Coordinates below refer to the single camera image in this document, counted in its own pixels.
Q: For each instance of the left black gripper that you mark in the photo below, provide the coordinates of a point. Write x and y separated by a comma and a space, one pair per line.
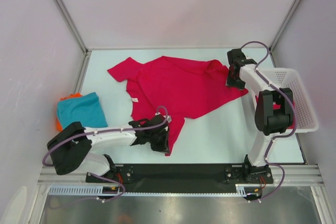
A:
164, 147

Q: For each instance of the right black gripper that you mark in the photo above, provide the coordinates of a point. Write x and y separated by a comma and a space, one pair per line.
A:
230, 82

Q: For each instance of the red t shirt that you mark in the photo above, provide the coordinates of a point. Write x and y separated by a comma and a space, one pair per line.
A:
184, 88
274, 114

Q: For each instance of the white plastic perforated basket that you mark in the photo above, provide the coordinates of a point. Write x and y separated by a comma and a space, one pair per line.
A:
289, 78

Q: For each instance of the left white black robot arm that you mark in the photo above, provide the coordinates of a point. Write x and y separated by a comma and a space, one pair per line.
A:
81, 149

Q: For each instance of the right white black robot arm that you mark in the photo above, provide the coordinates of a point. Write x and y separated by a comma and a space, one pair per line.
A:
257, 159

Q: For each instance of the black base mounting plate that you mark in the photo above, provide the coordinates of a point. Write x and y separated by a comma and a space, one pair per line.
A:
187, 178

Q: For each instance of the folded teal t shirt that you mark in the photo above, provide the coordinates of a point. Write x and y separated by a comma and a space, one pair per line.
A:
87, 110

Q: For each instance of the folded orange t shirt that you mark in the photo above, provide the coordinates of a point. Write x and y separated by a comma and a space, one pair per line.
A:
75, 95

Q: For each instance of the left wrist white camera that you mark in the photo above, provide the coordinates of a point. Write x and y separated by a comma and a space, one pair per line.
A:
168, 117

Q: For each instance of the white slotted cable duct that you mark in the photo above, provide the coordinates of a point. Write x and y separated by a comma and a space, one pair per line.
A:
105, 191

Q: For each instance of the aluminium frame rail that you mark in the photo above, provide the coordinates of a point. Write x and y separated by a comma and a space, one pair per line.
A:
295, 175

